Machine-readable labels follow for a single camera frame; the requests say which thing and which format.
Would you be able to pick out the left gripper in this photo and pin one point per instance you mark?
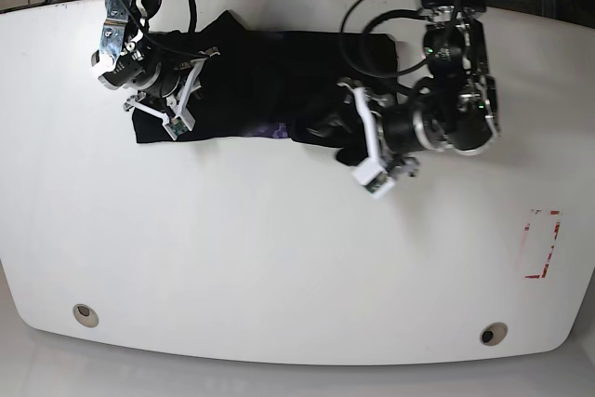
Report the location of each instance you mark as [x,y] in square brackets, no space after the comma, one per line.
[384,131]

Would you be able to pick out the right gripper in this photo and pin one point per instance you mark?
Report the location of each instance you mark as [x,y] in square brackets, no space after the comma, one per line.
[162,88]

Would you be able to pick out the black graphic t-shirt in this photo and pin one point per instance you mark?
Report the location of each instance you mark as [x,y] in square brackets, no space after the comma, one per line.
[273,84]

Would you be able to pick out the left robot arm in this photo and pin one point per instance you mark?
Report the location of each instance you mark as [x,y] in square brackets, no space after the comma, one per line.
[446,101]

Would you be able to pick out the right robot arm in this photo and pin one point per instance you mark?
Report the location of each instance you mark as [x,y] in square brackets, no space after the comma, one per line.
[126,29]

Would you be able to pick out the red tape rectangle marking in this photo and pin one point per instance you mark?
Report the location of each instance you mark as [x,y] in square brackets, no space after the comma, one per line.
[539,238]

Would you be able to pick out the right table grommet hole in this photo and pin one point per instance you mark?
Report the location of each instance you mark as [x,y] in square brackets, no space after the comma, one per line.
[493,334]

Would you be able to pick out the table grommet hole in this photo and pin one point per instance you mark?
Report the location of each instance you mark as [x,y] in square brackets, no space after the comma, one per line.
[493,334]
[85,316]

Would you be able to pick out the left table grommet hole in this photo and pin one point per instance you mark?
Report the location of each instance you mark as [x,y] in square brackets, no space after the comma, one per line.
[85,316]

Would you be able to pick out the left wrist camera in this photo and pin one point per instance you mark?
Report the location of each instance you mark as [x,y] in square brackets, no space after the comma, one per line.
[373,177]

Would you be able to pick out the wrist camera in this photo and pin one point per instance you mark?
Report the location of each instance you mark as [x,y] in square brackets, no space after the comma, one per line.
[176,127]
[373,177]

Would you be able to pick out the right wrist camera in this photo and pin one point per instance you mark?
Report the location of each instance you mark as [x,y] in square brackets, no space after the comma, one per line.
[176,127]

